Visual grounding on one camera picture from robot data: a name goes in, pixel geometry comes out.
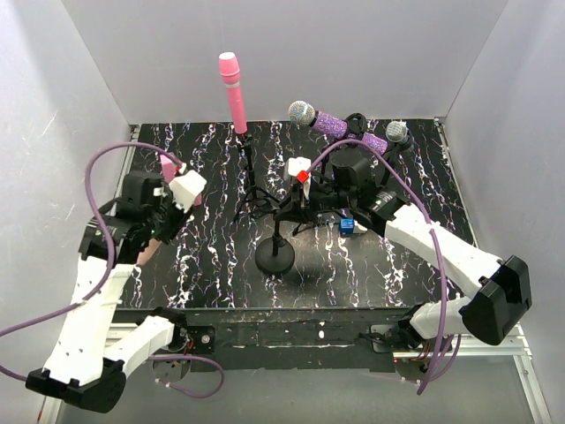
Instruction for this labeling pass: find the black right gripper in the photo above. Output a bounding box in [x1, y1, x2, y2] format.
[275, 179, 355, 225]

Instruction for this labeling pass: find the peach toy microphone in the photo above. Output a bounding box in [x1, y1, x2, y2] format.
[136, 238, 162, 266]

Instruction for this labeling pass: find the black round-base mic stand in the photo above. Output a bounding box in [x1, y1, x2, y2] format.
[255, 219, 295, 276]

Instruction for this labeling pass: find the black tripod mic stand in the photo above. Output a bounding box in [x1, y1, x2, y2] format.
[232, 132, 280, 223]

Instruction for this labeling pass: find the pink toy microphone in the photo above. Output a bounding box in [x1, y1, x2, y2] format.
[219, 52, 247, 135]

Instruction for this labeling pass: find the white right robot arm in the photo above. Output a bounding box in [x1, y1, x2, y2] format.
[275, 149, 531, 352]

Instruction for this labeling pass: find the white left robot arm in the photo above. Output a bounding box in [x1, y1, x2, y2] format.
[26, 170, 206, 413]

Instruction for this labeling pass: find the purple glitter microphone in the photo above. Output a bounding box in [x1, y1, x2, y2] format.
[288, 101, 388, 155]

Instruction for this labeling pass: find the small silver-head microphone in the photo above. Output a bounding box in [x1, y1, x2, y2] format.
[385, 120, 412, 145]

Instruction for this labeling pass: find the small black round-base stand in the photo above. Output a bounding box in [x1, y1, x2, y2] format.
[377, 141, 411, 193]

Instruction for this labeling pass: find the blue and white connector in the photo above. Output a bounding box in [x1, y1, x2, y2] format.
[339, 218, 367, 236]

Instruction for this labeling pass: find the pink box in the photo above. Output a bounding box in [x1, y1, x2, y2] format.
[160, 155, 202, 207]

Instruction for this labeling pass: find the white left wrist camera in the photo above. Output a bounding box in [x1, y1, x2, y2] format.
[169, 170, 207, 213]

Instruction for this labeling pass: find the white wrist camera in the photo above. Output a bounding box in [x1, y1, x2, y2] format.
[169, 170, 207, 213]
[283, 156, 312, 181]

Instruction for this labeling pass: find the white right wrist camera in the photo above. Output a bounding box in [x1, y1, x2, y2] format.
[283, 156, 312, 181]

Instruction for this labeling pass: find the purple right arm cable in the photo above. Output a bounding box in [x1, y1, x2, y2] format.
[306, 138, 463, 396]

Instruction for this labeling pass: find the aluminium rail frame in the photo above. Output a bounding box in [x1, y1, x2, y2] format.
[36, 118, 553, 424]

